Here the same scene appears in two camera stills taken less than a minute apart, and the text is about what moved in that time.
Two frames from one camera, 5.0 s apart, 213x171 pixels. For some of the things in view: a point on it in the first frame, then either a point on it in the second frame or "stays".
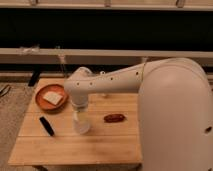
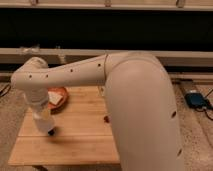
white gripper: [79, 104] -> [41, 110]
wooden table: [49, 138] stays
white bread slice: [52, 97] stays
